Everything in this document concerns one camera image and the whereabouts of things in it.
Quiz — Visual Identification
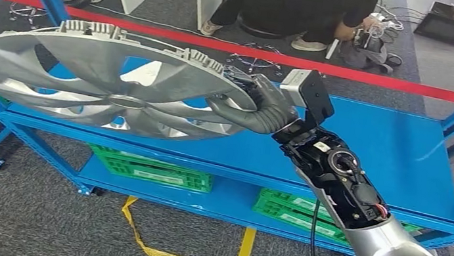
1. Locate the white plastic mirror cover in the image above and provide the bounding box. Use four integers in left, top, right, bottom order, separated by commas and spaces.
120, 56, 166, 89

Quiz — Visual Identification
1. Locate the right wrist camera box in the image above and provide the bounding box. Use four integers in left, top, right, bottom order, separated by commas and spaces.
275, 65, 340, 133

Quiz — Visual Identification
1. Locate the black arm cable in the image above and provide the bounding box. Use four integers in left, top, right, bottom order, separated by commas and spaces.
306, 198, 337, 256

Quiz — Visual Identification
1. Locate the white desk leg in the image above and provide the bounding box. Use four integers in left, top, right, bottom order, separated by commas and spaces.
325, 36, 341, 62

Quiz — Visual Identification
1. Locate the grey bag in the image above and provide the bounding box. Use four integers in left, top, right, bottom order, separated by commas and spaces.
337, 26, 407, 77

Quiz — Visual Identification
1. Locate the black microwave oven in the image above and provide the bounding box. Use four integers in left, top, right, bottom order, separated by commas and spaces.
413, 0, 454, 47

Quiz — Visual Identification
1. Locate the red barrier belt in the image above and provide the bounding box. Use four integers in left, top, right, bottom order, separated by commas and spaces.
0, 0, 454, 108

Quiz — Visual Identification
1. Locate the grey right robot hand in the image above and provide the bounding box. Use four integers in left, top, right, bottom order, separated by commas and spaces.
203, 65, 281, 136

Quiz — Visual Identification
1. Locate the white power strip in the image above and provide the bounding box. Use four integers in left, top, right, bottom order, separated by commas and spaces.
371, 11, 406, 33

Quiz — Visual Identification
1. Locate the silver wheel hubcap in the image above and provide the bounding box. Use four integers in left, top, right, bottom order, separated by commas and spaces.
0, 9, 267, 152

